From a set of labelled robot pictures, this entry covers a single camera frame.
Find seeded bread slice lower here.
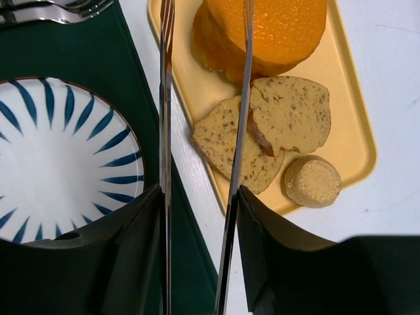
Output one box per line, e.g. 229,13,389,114
192,96,284,194

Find dark green placemat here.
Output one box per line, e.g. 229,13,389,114
1,3,217,314

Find small round bun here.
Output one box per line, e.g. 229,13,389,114
284,156,342,208

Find metal spoon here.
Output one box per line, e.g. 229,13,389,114
1,0,101,10

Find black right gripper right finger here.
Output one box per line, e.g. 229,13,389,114
238,187,419,314

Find metal tongs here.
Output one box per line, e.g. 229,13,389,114
159,1,254,314

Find round orange bread loaf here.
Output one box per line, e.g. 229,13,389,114
192,0,327,85

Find seeded bread slice upper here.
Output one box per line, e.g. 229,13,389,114
247,76,331,157

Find white blue striped plate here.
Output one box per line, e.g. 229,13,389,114
1,78,144,243

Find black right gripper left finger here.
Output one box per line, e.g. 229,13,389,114
1,185,161,314

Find seeded bread slice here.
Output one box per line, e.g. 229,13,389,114
192,96,284,194
247,76,331,157

